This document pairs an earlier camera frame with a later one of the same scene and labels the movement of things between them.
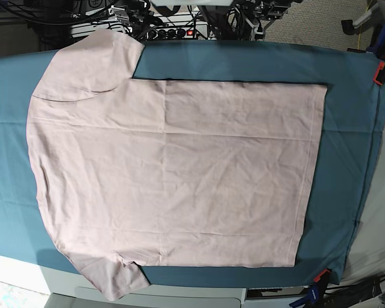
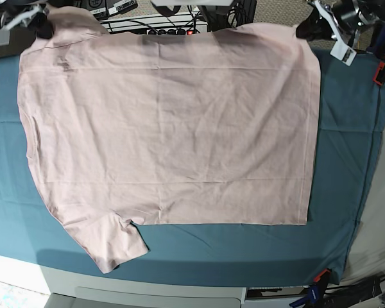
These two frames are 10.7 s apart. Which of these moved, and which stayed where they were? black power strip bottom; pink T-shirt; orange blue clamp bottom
Moved: pink T-shirt
Stayed: orange blue clamp bottom; black power strip bottom
